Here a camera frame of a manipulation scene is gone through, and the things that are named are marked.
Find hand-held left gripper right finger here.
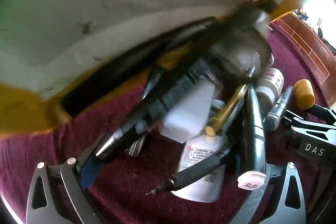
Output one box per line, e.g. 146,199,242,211
231,158,307,224

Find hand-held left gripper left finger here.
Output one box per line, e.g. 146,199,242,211
25,132,111,224

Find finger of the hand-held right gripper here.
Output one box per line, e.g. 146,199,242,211
307,103,336,125
282,110,336,135

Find black ribbed pen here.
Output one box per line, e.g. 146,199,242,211
94,59,213,159

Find silver marker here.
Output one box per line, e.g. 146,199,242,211
265,85,294,131

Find yellow cap bottle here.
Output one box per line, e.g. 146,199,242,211
293,79,315,110

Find black pen with pink end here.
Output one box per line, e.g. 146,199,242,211
236,84,267,190

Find black needle-tip pen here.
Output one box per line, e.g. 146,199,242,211
146,147,231,195

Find wooden cabinet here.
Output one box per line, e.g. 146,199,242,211
273,10,336,88

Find gold pen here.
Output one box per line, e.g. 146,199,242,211
205,84,250,138

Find white labelled bottle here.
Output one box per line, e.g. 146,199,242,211
172,132,229,203

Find dark round object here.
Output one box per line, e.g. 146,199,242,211
207,4,273,80

